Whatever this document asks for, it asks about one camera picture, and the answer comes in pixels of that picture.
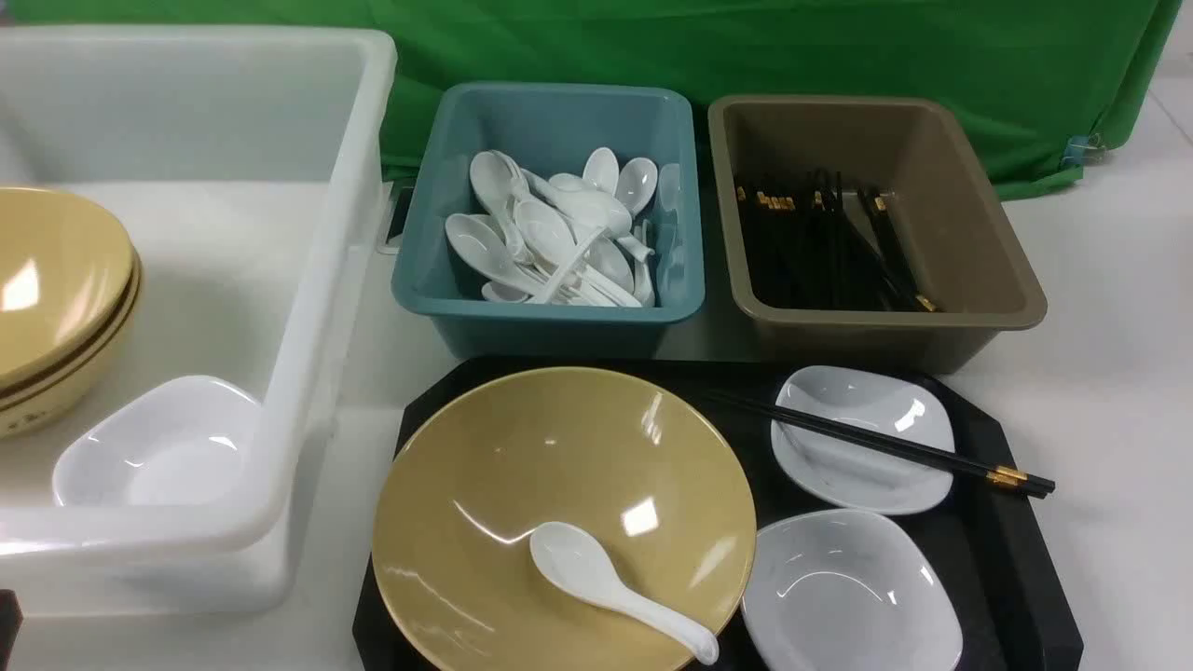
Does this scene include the yellow noodle bowl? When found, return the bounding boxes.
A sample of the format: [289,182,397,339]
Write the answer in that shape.
[371,367,758,670]

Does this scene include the white soup spoon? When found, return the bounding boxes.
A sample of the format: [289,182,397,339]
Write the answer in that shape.
[528,521,721,665]

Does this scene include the white square dish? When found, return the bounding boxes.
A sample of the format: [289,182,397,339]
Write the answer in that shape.
[769,365,956,515]
[740,509,964,670]

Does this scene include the black chopstick gold band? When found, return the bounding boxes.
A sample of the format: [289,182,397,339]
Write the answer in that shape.
[707,390,1056,493]

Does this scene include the stacked yellow bowl top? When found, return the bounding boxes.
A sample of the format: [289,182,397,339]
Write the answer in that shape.
[1,186,137,388]

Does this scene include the stacked yellow bowl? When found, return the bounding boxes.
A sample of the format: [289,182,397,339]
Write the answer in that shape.
[1,256,144,439]
[1,186,137,388]

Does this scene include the stacked yellow bowl bottom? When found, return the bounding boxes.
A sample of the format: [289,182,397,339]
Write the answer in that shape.
[1,256,144,439]

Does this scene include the pile of white spoons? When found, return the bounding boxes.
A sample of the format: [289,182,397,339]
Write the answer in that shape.
[444,147,659,308]

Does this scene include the teal plastic bin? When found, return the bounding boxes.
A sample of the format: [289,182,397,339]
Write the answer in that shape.
[391,82,705,361]

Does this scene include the pile of black chopsticks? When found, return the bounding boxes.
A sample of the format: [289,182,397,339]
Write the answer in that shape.
[734,167,941,313]

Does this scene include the brown plastic bin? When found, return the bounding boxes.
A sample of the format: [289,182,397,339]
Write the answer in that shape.
[707,96,1047,374]

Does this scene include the large white plastic tub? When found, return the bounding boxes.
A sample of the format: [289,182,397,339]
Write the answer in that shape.
[4,25,398,618]

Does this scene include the white dish in tub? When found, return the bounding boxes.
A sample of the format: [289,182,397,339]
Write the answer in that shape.
[51,375,261,507]

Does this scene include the black serving tray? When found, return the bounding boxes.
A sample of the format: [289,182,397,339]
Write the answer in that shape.
[352,356,1084,670]

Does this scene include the blue binder clip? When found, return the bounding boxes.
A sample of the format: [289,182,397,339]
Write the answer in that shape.
[1061,133,1109,170]

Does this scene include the green backdrop cloth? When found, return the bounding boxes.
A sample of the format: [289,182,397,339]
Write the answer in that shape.
[6,1,1181,201]

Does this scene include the black object bottom left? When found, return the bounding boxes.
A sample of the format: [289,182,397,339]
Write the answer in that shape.
[0,589,24,671]

